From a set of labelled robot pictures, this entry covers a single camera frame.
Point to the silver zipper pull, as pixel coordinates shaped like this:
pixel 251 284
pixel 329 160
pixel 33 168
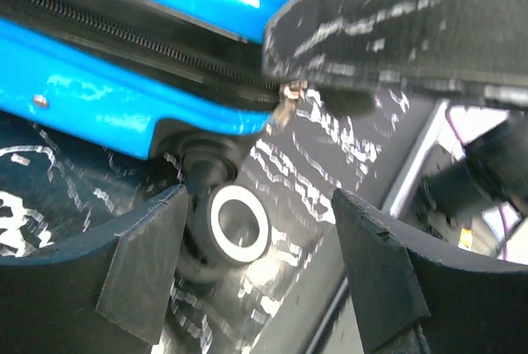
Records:
pixel 290 95

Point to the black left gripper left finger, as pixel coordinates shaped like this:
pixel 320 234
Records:
pixel 102 291

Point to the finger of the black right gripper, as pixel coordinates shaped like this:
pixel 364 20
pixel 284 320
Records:
pixel 440 48

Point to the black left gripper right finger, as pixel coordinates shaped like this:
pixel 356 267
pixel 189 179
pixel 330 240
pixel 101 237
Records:
pixel 413 293

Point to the blue suitcase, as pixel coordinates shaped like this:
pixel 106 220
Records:
pixel 144 77

